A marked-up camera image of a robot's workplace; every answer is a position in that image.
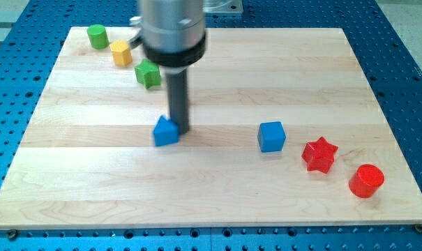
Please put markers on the blue pentagon block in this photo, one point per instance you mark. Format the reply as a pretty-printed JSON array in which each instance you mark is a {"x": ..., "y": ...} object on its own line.
[{"x": 165, "y": 132}]

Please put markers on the blue cube block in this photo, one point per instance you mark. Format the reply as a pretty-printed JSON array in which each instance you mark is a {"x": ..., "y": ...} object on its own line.
[{"x": 271, "y": 137}]

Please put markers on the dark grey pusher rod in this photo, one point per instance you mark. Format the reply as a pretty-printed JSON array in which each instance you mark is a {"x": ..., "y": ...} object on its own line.
[{"x": 177, "y": 96}]

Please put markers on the light wooden board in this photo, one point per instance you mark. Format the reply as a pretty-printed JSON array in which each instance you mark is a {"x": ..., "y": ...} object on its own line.
[{"x": 88, "y": 159}]

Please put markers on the green star block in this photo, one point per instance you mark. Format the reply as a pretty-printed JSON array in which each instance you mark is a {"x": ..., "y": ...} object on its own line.
[{"x": 148, "y": 74}]

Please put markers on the red star block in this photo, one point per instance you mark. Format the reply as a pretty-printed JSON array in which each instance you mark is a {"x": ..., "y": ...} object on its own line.
[{"x": 319, "y": 155}]

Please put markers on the yellow hexagon block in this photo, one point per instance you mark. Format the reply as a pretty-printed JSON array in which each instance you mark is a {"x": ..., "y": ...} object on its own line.
[{"x": 121, "y": 54}]

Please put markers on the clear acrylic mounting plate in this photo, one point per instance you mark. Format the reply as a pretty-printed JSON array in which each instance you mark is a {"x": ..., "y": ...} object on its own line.
[{"x": 223, "y": 6}]

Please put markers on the green cylinder block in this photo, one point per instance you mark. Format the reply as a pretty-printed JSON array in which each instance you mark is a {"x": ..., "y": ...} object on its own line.
[{"x": 97, "y": 36}]

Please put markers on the red cylinder block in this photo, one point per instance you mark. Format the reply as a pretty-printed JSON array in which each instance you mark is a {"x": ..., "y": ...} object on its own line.
[{"x": 366, "y": 181}]

